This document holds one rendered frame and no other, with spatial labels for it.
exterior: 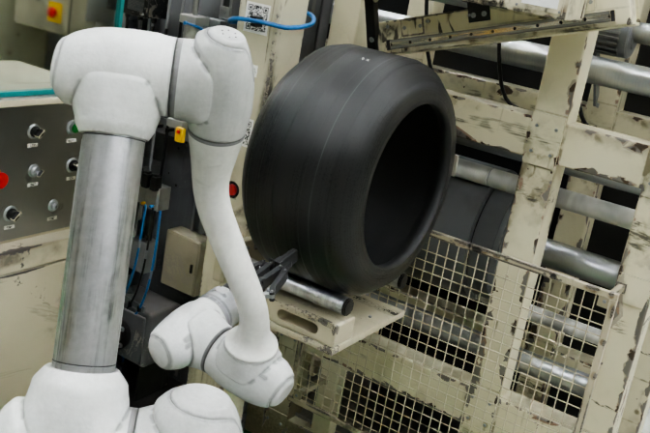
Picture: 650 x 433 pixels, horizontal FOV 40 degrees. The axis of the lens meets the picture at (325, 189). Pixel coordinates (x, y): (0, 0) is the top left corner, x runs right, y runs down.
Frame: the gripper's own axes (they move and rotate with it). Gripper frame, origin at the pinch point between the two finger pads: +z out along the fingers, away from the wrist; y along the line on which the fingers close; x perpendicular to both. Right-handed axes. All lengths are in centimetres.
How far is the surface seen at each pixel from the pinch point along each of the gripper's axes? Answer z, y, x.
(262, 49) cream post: 31, 30, -35
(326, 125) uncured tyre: 11.2, -2.6, -30.3
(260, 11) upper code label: 33, 32, -44
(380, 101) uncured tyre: 21.4, -10.0, -34.5
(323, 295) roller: 10.0, -3.7, 13.6
